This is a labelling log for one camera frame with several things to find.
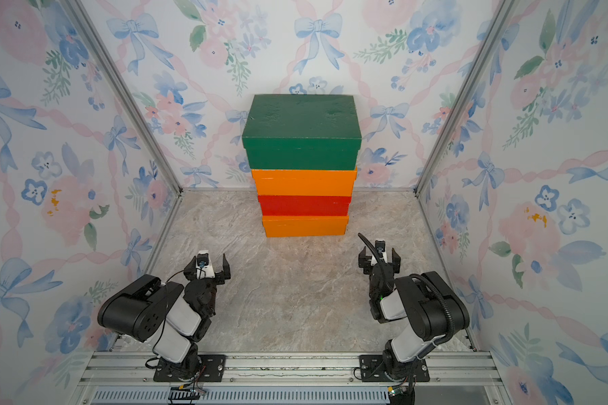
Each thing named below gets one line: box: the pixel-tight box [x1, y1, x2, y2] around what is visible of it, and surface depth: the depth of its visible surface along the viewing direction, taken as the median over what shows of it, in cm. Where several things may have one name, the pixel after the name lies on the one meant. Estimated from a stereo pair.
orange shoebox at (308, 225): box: [261, 215, 350, 238], surface depth 100 cm
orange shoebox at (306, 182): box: [250, 167, 359, 197], surface depth 83 cm
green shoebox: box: [241, 94, 363, 171], surface depth 76 cm
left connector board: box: [168, 386, 207, 400], surface depth 74 cm
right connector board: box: [387, 384, 417, 405], surface depth 73 cm
